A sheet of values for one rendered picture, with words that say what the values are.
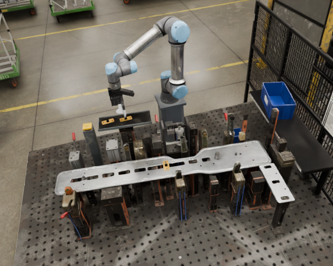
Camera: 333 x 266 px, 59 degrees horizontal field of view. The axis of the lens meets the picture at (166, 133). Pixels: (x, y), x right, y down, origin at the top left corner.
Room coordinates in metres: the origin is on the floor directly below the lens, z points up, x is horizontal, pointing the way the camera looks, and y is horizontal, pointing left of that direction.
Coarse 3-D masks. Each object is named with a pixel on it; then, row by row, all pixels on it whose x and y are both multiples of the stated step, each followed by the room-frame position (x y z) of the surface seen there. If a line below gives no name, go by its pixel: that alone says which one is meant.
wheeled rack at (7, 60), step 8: (0, 8) 5.16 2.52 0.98; (0, 16) 4.94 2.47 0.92; (8, 32) 5.13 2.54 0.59; (0, 40) 4.27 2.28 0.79; (8, 40) 5.11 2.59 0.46; (16, 48) 5.15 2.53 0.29; (0, 56) 4.87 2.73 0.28; (8, 56) 4.27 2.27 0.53; (16, 56) 4.82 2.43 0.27; (0, 64) 4.52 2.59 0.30; (8, 64) 4.53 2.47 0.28; (16, 64) 4.52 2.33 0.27; (0, 72) 4.28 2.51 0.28; (8, 72) 4.26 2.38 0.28; (16, 72) 4.25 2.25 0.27; (8, 80) 4.24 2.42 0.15
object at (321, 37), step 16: (272, 0) 4.14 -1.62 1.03; (288, 0) 3.80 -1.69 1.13; (304, 0) 3.48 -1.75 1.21; (320, 0) 3.23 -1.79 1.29; (272, 16) 4.09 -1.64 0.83; (288, 16) 3.73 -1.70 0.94; (304, 16) 3.41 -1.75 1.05; (320, 16) 3.17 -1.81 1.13; (272, 32) 4.02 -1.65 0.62; (304, 32) 3.36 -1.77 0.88; (320, 32) 3.11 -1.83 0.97; (272, 48) 3.95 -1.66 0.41; (304, 48) 3.30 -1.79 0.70; (288, 64) 3.54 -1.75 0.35; (304, 64) 3.25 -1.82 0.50; (288, 80) 3.45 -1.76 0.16
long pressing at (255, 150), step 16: (240, 144) 1.43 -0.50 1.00; (256, 144) 1.41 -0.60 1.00; (144, 160) 1.36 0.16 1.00; (160, 160) 1.35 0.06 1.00; (176, 160) 1.33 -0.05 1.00; (224, 160) 1.29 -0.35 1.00; (240, 160) 1.28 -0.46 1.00; (256, 160) 1.27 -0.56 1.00; (64, 176) 1.29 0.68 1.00; (80, 176) 1.28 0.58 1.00; (112, 176) 1.25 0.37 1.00; (128, 176) 1.24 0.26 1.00; (144, 176) 1.22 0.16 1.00; (160, 176) 1.21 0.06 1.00
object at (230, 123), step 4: (228, 116) 1.49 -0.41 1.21; (232, 116) 1.47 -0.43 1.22; (228, 120) 1.48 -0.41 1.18; (232, 120) 1.49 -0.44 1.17; (228, 124) 1.48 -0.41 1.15; (232, 124) 1.48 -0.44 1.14; (228, 128) 1.47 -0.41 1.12; (232, 128) 1.48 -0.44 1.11; (228, 132) 1.47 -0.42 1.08; (232, 132) 1.47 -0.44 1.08; (228, 136) 1.46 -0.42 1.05; (232, 136) 1.46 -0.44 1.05
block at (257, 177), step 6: (252, 174) 1.17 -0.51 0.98; (258, 174) 1.17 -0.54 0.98; (252, 180) 1.14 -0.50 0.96; (258, 180) 1.12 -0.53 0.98; (264, 180) 1.12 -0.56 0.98; (252, 186) 1.13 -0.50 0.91; (258, 186) 1.11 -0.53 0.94; (252, 192) 1.12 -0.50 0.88; (258, 192) 1.11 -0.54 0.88; (246, 198) 1.18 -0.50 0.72; (252, 198) 1.12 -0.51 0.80; (258, 198) 1.12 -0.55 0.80; (246, 204) 1.15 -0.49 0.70; (252, 204) 1.11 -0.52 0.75; (258, 204) 1.12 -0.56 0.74
